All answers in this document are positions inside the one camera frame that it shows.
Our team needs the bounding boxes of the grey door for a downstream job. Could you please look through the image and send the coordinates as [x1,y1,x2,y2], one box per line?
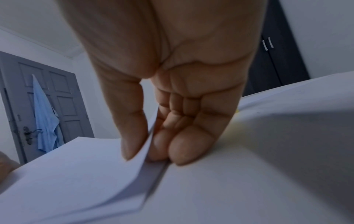
[0,50,96,165]

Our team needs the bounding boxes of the black wardrobe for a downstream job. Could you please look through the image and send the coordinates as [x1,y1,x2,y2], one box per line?
[242,0,312,98]

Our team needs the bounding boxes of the single white paper sheet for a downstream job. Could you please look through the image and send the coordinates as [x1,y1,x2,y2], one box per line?
[0,109,169,224]
[83,72,354,224]

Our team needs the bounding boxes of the person's right hand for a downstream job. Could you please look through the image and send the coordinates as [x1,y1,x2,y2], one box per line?
[55,0,269,166]

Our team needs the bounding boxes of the blue hanging cloth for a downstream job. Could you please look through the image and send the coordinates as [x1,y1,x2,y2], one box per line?
[32,74,66,154]

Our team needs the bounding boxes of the person's left hand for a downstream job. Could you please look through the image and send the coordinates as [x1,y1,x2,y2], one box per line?
[0,152,22,185]

